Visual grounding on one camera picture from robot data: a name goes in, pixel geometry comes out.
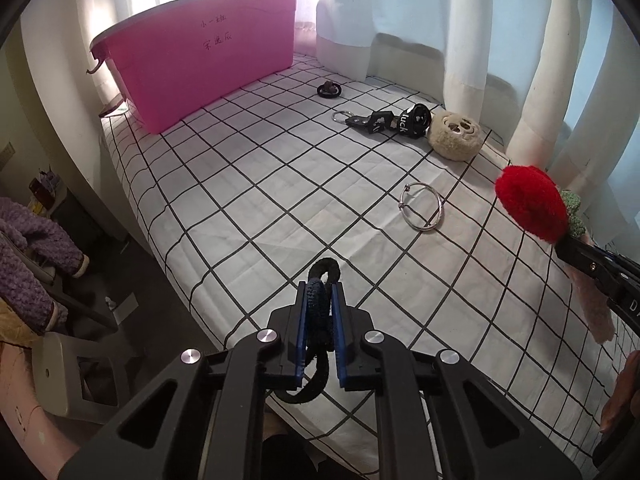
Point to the red plush strawberry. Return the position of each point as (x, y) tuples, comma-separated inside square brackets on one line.
[(530, 200)]

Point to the black checked white tablecloth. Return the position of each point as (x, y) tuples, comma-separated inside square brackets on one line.
[(280, 185)]

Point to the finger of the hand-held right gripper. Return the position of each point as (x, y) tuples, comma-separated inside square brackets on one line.
[(575, 252), (612, 275)]

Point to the purple fuzzy garment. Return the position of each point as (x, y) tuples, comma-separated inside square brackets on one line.
[(25, 270)]

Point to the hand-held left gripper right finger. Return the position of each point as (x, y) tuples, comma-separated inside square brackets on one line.
[(340, 335)]

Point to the person's right hand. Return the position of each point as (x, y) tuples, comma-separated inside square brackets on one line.
[(622, 400)]

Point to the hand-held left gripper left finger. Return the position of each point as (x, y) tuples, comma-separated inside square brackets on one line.
[(300, 330)]

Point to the white curtain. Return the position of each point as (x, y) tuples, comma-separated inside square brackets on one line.
[(415, 10)]

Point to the round beige plush face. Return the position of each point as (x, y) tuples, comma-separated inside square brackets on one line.
[(455, 135)]

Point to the grey plastic stool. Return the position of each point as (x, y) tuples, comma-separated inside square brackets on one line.
[(55, 370)]

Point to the pale pink plastic object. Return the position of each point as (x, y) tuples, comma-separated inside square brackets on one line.
[(30, 435)]

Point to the pink plastic storage box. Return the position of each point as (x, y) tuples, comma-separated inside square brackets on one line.
[(200, 60)]

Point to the thick silver bangle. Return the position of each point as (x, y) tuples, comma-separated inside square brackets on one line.
[(407, 189)]

